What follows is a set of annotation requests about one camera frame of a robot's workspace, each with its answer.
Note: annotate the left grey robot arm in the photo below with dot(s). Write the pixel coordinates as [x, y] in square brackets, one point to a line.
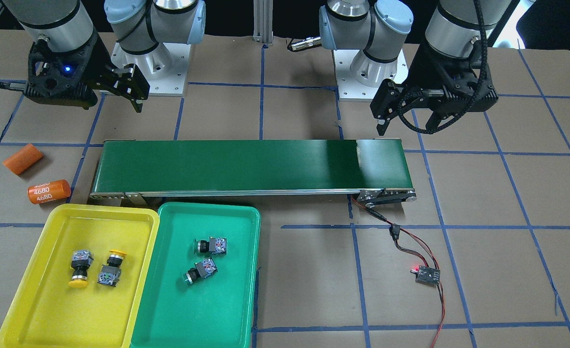
[380, 30]

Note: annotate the green plastic tray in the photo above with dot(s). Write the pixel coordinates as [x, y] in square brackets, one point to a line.
[216, 312]

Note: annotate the green conveyor belt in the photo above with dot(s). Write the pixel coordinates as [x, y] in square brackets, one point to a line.
[373, 171]

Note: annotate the orange cylinder with 4680 print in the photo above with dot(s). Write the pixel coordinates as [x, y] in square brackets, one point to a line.
[50, 191]

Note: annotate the yellow plastic tray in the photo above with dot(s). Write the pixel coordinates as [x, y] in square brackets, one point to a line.
[47, 313]

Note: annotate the green push button switch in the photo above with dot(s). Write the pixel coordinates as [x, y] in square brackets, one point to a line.
[201, 270]
[212, 246]

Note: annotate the aluminium frame post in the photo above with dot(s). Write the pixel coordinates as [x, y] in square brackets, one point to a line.
[262, 31]

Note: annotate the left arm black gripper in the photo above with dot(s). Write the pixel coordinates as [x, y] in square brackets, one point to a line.
[427, 65]

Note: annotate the plain orange cylinder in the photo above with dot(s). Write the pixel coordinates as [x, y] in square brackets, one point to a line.
[24, 158]

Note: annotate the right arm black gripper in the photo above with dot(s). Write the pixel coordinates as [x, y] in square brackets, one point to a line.
[96, 60]

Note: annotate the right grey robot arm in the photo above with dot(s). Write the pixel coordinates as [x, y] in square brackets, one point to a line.
[139, 25]

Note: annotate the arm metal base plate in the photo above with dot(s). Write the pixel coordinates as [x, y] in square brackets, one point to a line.
[165, 68]
[359, 78]

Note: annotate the black sensor circuit board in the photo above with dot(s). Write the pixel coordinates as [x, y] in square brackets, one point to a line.
[426, 275]

